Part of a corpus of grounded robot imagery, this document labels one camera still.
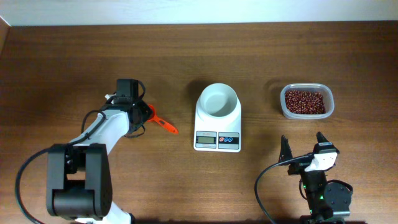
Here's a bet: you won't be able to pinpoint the white digital kitchen scale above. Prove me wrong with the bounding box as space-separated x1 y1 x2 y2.
193 100 242 152

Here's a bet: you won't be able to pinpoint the orange measuring scoop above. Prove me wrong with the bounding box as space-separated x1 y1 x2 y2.
148 105 179 134

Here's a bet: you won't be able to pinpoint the right black cable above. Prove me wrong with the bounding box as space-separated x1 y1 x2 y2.
254 154 315 224

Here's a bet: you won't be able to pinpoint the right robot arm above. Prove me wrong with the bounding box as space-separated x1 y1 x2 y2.
279 132 353 223

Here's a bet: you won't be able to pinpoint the left black cable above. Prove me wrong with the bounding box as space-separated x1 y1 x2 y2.
14 109 108 224

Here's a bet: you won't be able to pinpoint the red beans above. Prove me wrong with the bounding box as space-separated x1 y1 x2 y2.
284 90 326 114

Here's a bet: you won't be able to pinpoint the black cable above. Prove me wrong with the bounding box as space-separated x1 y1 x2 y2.
14 109 108 224
254 154 315 224

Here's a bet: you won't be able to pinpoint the clear plastic bean container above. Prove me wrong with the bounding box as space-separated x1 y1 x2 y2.
280 83 335 119

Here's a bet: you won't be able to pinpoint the white round bowl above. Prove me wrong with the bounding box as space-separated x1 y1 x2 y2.
198 83 238 118

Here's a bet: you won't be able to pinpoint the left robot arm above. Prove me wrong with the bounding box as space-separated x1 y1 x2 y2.
46 79 152 223

